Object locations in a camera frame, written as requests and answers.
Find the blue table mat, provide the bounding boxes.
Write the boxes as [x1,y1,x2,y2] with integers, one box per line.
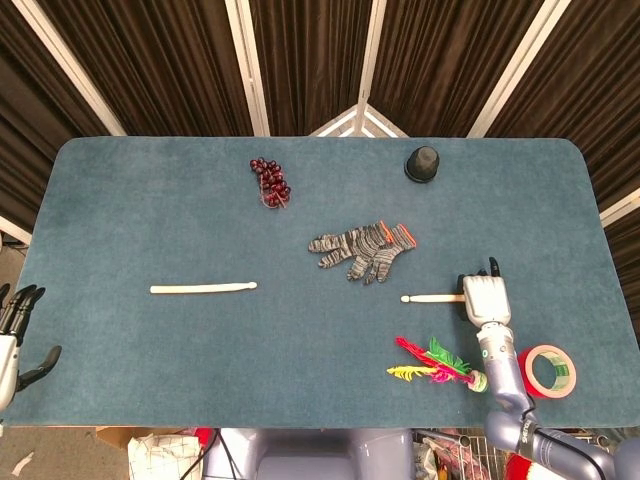
[14,136,640,430]

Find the cardboard box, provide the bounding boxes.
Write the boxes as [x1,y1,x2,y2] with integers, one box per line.
[94,427,196,454]

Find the red tape roll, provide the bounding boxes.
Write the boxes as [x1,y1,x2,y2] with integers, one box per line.
[517,343,577,400]

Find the black torso cable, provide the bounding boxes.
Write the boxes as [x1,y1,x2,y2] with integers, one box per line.
[184,428,236,480]

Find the white checked bag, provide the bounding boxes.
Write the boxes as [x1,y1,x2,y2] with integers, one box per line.
[127,432,204,480]

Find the wooden drumstick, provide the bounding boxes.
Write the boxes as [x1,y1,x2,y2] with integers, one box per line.
[400,294,466,305]
[149,281,259,296]

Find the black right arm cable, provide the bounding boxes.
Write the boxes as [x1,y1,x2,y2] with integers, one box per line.
[519,407,616,480]

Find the metal wire basket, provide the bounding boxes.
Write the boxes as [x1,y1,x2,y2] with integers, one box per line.
[414,428,506,480]

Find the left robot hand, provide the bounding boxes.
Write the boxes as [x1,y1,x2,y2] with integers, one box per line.
[0,283,63,412]

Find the red grape bunch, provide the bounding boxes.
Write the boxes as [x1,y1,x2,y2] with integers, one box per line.
[249,157,293,210]

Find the black faceted cup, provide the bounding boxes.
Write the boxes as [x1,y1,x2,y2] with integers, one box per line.
[403,145,442,184]

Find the colourful feather shuttlecock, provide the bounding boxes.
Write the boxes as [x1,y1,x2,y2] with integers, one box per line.
[386,336,489,394]

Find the brown curtain folding screen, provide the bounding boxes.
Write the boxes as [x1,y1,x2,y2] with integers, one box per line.
[0,0,640,251]

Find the red and white ball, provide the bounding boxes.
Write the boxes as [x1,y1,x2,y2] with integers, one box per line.
[504,452,551,480]

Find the lavender robot torso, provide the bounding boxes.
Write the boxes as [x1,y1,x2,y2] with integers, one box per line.
[219,427,416,480]

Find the grey striped knit glove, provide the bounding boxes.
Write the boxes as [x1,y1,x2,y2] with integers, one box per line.
[307,219,391,270]
[346,223,418,286]

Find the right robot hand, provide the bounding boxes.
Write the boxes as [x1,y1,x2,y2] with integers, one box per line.
[455,256,513,327]

